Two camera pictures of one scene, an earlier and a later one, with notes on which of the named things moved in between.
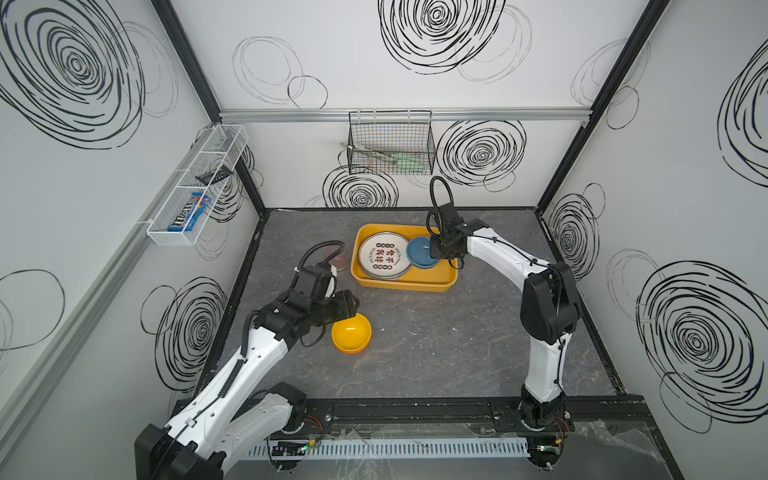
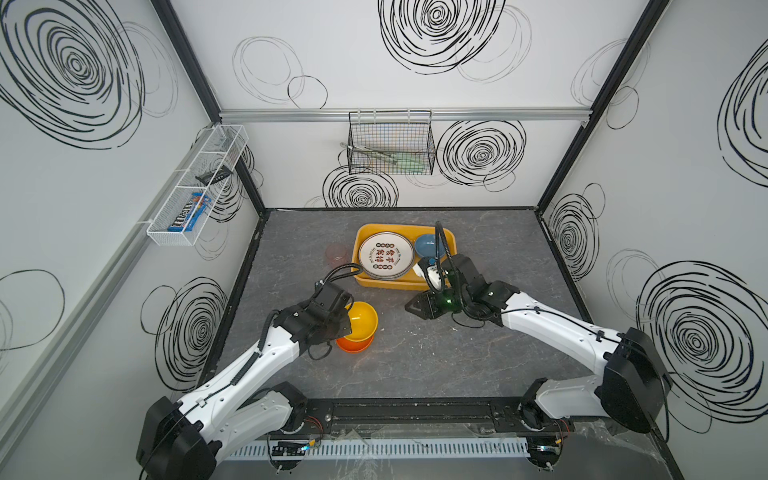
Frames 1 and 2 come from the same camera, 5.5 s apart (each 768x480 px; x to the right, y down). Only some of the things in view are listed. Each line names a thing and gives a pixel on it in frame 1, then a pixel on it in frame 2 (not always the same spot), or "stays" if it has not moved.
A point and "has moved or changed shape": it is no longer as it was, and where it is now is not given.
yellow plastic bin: [442, 278] stays
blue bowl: [418, 253] has moved or changed shape
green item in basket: [412, 163] stays
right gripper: [447, 241] → [438, 300]
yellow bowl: [352, 335] has moved or changed shape
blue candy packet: [188, 218] stays
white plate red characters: [383, 255] stays
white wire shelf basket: [182, 218] stays
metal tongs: [371, 152] stays
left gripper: [339, 307] → [339, 315]
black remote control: [214, 175] stays
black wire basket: [390, 142] stays
